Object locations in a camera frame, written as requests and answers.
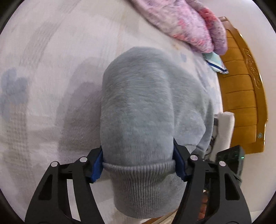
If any grey hooded sweatshirt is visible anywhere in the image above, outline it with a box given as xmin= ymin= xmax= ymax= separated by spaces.
xmin=100 ymin=47 xmax=214 ymax=219

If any right hand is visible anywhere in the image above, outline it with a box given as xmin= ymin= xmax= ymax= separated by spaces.
xmin=197 ymin=191 xmax=208 ymax=221

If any wooden headboard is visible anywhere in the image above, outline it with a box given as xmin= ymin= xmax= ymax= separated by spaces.
xmin=218 ymin=17 xmax=268 ymax=154

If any teal striped pillow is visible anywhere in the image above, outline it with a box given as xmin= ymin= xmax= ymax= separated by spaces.
xmin=203 ymin=52 xmax=228 ymax=74

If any purple floral quilt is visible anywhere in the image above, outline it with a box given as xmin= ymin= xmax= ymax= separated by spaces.
xmin=131 ymin=0 xmax=228 ymax=55

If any patterned white bed sheet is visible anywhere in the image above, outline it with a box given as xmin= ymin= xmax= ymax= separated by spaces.
xmin=1 ymin=1 xmax=222 ymax=218

